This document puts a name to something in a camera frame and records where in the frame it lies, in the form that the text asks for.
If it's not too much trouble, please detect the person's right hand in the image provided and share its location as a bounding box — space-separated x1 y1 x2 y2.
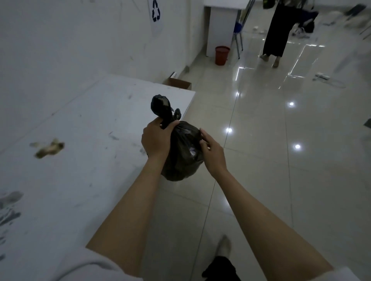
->
199 129 228 179

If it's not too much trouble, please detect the open cardboard box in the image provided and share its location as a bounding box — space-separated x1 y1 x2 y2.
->
163 72 192 90

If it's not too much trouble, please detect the red plastic bucket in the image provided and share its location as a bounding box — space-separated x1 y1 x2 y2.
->
215 46 231 66

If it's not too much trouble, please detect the brown crumpled food scrap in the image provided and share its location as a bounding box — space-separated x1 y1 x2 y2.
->
29 138 65 159

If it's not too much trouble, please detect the person's left hand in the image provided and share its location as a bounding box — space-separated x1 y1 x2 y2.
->
141 118 180 159

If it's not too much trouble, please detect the white sleeve of person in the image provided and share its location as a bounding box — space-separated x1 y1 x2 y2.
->
49 247 143 281

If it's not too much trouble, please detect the person's light shoe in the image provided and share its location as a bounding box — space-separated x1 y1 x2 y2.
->
216 235 232 259

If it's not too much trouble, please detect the person's left forearm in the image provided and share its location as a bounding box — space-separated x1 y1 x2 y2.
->
86 153 166 274

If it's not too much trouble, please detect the person's right forearm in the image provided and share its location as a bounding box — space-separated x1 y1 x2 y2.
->
214 168 334 279

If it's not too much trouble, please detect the blue chair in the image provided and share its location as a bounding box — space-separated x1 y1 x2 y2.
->
231 0 257 59

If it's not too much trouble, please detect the white desk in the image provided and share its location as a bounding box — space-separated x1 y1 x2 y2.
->
203 0 250 58

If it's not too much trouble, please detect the black garbage bag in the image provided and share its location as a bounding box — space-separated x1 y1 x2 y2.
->
151 94 205 182

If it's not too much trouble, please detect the person's leg in black trousers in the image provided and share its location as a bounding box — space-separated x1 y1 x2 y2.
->
202 256 242 281

